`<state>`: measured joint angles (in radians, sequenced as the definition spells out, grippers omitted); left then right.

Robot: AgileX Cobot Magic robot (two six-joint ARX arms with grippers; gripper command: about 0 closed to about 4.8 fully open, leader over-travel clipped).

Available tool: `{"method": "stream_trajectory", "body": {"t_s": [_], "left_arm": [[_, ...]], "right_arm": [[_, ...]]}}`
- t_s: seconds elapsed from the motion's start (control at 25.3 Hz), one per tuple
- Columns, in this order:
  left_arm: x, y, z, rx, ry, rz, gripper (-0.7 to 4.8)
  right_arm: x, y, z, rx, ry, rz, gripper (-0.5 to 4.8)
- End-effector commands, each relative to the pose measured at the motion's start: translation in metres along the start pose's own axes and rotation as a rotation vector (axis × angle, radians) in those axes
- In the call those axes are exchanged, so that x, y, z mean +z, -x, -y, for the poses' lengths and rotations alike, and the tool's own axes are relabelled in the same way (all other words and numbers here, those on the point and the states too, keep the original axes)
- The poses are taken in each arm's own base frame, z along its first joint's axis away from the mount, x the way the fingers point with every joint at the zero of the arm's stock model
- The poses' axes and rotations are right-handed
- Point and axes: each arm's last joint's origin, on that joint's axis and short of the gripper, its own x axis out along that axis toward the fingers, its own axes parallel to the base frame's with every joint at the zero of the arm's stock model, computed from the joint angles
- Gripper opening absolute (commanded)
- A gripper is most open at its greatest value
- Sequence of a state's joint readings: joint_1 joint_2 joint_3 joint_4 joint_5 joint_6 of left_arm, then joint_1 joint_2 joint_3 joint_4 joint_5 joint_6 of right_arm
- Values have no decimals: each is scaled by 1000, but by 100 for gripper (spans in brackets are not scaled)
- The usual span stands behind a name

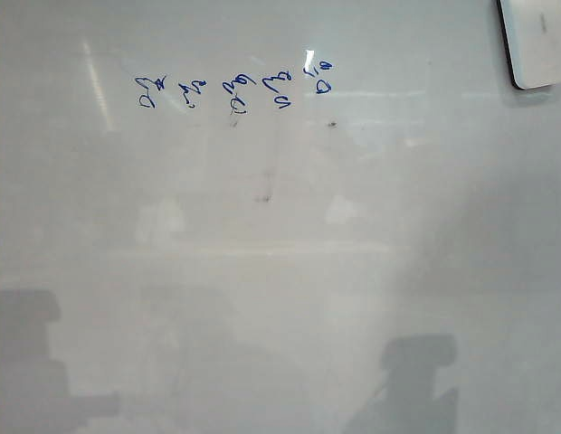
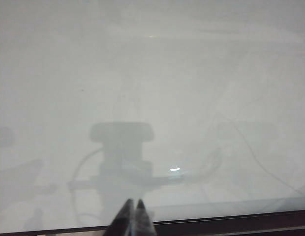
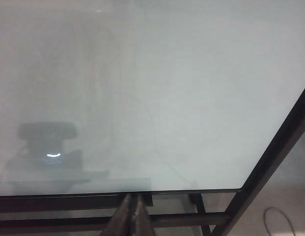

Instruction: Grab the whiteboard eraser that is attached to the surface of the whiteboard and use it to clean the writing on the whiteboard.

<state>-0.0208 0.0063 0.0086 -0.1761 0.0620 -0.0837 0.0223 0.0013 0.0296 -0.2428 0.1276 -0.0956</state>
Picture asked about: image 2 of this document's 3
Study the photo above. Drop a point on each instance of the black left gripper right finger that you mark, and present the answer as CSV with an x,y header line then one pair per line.
x,y
142,218

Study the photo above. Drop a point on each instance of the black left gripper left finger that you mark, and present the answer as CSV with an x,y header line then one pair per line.
x,y
125,218

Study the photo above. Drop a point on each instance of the white whiteboard with dark frame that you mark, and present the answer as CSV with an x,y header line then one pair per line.
x,y
152,98

